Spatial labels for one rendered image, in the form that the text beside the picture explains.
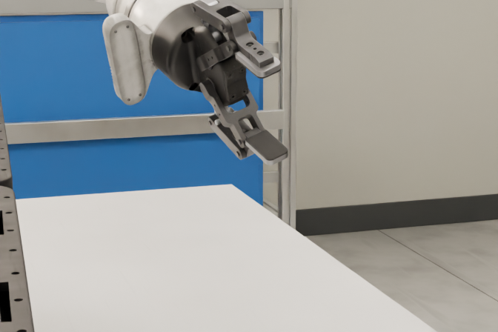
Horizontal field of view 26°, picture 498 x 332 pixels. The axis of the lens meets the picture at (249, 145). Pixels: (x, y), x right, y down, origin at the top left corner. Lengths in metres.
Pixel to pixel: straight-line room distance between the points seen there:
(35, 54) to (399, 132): 1.72
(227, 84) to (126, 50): 0.10
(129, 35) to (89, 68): 1.81
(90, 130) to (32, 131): 0.15
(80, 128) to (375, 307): 1.77
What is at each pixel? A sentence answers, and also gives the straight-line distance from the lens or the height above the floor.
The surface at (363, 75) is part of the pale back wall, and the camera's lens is 3.96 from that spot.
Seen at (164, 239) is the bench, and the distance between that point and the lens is 1.33.
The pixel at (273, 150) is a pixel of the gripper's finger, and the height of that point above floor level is 0.88.
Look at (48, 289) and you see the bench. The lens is 1.16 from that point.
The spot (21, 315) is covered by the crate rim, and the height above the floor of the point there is 0.93.
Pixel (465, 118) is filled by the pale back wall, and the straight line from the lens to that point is 4.18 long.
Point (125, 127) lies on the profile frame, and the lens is 2.79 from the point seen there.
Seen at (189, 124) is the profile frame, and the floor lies 0.59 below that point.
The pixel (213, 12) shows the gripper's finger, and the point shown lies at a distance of 0.90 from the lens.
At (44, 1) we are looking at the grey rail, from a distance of 2.75.
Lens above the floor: 1.06
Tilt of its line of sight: 11 degrees down
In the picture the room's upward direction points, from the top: straight up
